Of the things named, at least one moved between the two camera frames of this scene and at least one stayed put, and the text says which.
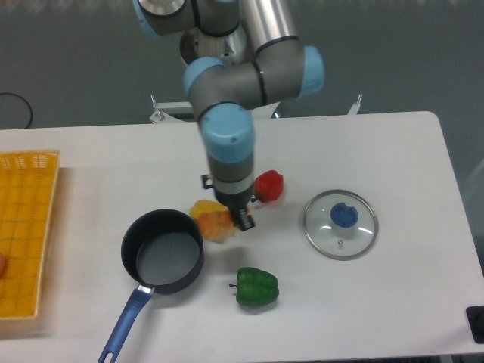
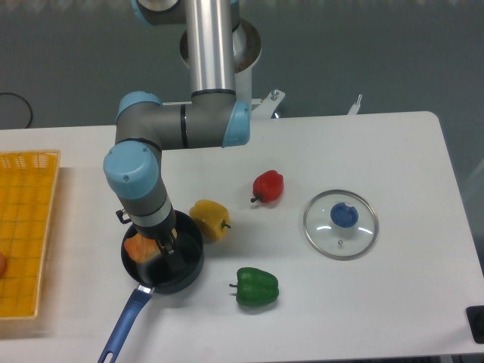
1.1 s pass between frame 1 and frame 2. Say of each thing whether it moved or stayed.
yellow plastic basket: stayed
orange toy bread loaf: moved
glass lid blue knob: stayed
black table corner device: stayed
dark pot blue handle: stayed
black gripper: moved
